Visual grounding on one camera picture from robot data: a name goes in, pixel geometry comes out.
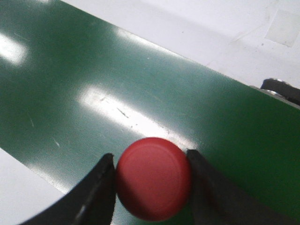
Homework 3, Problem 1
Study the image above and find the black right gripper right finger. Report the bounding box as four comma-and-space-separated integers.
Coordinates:
187, 150, 299, 225

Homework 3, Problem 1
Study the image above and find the green conveyor belt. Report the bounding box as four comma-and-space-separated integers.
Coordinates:
0, 0, 300, 220

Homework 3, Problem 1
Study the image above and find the black conveyor end bracket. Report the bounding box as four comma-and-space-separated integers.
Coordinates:
260, 78, 300, 105

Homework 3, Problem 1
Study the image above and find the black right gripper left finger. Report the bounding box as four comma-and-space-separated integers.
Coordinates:
22, 153, 116, 225

